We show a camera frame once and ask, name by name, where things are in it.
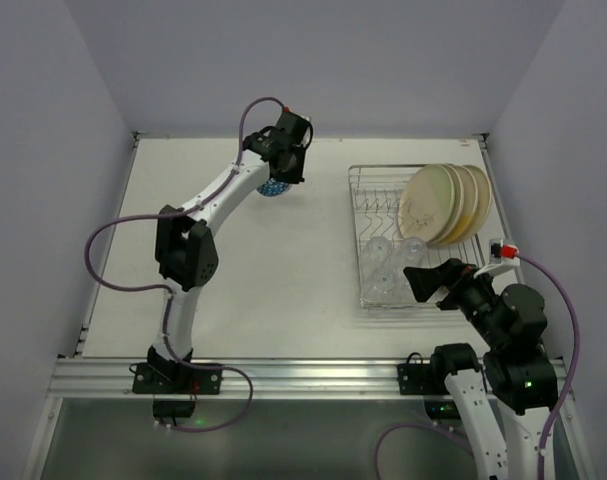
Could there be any cream and green plate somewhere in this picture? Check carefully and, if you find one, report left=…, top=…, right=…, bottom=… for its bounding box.
left=397, top=165, right=455, bottom=243

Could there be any cream plate rearmost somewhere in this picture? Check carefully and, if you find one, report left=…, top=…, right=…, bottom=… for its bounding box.
left=462, top=165, right=493, bottom=241

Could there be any aluminium mounting rail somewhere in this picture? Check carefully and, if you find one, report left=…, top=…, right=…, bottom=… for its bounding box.
left=47, top=357, right=400, bottom=401

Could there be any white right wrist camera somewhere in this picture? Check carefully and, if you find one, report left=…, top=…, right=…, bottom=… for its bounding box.
left=474, top=239, right=520, bottom=278

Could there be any cream and pink plate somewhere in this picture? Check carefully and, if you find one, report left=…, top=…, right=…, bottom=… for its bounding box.
left=431, top=165, right=465, bottom=245

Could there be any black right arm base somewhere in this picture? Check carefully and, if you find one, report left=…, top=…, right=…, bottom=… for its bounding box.
left=397, top=352, right=461, bottom=422

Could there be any steel wire dish rack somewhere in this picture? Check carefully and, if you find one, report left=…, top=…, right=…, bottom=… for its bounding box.
left=347, top=163, right=492, bottom=309

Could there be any clear glass front left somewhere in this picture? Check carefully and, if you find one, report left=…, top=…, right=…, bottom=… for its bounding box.
left=360, top=265, right=398, bottom=303

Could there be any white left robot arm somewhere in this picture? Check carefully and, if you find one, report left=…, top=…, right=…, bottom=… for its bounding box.
left=147, top=108, right=313, bottom=377

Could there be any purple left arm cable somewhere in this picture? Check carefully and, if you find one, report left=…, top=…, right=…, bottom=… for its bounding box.
left=84, top=98, right=292, bottom=294

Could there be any cream and yellow plate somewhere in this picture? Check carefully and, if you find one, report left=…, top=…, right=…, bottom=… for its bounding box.
left=444, top=166, right=478, bottom=244

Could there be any clear glass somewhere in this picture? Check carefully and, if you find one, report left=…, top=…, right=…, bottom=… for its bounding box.
left=362, top=236, right=394, bottom=269
left=395, top=237, right=427, bottom=267
left=360, top=265, right=398, bottom=303
left=399, top=273, right=437, bottom=303

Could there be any blue patterned bowl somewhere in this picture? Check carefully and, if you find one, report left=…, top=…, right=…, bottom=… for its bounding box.
left=256, top=178, right=291, bottom=198

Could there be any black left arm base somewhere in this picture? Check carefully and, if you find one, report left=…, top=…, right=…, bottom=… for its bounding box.
left=129, top=347, right=222, bottom=426

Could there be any clear glass front right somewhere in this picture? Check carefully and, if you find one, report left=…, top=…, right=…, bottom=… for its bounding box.
left=399, top=273, right=437, bottom=303

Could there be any clear glass back right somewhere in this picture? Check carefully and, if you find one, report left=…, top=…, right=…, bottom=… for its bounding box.
left=395, top=237, right=427, bottom=267

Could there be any clear glass back left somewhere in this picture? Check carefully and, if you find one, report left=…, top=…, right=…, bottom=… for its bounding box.
left=362, top=236, right=394, bottom=269

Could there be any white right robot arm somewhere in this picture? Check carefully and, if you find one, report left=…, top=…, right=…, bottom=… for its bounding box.
left=404, top=257, right=559, bottom=479

